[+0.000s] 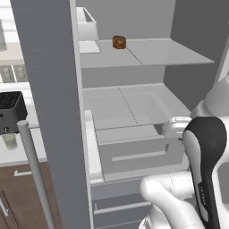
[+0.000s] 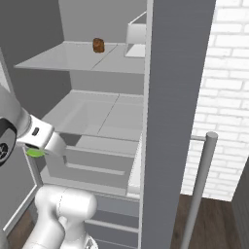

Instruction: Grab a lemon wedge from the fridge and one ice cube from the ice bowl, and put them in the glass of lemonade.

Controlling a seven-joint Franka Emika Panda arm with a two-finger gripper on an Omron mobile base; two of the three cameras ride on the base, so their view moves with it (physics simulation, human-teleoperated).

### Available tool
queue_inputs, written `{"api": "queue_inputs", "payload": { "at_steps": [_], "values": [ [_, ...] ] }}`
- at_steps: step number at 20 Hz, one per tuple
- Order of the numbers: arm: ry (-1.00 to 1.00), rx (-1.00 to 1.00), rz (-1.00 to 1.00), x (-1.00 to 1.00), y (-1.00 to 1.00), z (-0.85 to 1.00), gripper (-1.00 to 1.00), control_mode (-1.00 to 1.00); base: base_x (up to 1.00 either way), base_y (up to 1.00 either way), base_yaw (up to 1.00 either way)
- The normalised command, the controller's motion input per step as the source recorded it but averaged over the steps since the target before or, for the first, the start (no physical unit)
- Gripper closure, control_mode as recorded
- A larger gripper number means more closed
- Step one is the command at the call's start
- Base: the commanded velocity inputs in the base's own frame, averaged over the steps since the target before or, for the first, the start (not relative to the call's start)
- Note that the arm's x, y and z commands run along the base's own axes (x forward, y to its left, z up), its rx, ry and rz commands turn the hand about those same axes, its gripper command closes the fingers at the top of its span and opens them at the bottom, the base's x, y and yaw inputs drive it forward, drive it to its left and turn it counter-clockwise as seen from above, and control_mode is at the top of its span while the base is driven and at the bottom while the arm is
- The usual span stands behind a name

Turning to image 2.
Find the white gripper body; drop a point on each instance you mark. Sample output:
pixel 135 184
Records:
pixel 55 144

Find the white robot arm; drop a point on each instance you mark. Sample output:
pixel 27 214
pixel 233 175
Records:
pixel 61 210

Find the clear fridge drawer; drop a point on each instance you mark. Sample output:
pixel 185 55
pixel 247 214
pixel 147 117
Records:
pixel 97 162

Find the grey fridge door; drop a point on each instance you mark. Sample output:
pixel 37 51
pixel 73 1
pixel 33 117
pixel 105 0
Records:
pixel 19 197
pixel 176 97

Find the glass fridge shelf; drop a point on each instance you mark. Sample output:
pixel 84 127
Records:
pixel 64 59
pixel 123 116

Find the grey open fridge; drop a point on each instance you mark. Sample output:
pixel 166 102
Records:
pixel 97 19

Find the green round item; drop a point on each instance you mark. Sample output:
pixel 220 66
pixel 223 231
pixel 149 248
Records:
pixel 35 152

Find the grey freezer drawer front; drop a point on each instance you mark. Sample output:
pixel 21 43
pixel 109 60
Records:
pixel 113 223

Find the brown block food item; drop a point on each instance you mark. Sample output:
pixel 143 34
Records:
pixel 98 45

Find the dark grey cabinet side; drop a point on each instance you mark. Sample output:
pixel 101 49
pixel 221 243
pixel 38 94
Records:
pixel 242 207

